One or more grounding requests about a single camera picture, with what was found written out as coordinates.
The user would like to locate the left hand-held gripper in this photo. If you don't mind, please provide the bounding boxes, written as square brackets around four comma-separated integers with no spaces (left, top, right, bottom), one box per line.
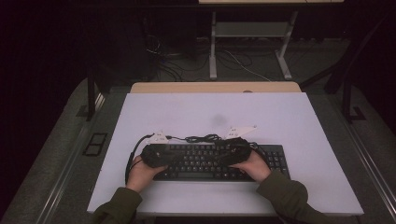
[140,130,173,169]

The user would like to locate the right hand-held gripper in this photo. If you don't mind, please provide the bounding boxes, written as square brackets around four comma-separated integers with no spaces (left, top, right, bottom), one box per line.
[217,124,259,166]

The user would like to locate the black computer keyboard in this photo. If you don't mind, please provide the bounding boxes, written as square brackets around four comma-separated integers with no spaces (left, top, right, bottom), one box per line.
[152,143,291,183]

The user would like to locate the person's left hand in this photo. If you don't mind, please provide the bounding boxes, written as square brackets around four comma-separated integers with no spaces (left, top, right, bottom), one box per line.
[125,155,169,194]

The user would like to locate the person's right hand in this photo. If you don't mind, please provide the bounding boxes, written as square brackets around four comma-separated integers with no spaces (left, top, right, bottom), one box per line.
[229,149,272,184]

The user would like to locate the white board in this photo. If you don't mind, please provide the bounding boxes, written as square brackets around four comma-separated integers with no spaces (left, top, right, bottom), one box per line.
[87,91,364,217]

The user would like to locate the black floor socket plate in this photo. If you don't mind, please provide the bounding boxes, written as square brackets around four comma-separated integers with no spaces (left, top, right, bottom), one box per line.
[81,133,108,157]

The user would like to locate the wooden table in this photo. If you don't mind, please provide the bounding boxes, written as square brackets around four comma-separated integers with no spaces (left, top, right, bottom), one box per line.
[129,81,303,94]

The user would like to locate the black metal stand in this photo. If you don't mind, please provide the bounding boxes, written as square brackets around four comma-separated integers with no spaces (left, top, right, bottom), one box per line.
[300,18,384,124]
[85,74,107,122]

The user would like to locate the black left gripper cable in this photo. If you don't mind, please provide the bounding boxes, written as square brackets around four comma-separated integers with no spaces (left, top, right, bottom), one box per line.
[124,133,155,185]

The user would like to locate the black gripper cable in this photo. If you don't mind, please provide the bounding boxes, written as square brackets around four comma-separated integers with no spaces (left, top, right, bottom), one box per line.
[248,141,273,169]
[124,133,155,185]

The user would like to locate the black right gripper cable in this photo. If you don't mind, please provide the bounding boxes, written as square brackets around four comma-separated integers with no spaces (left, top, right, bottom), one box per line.
[248,141,273,169]

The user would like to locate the black keyboard cable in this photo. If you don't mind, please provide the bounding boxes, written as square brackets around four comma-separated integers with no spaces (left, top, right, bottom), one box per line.
[164,133,224,145]

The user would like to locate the white floor cable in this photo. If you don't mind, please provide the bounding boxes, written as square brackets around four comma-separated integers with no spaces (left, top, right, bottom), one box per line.
[223,49,273,83]

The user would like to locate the black floor cables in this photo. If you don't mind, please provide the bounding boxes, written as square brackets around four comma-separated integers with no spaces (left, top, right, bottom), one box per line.
[145,33,210,83]

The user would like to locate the white metal desk frame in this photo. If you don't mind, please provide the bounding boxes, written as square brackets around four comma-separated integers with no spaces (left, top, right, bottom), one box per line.
[208,10,299,81]

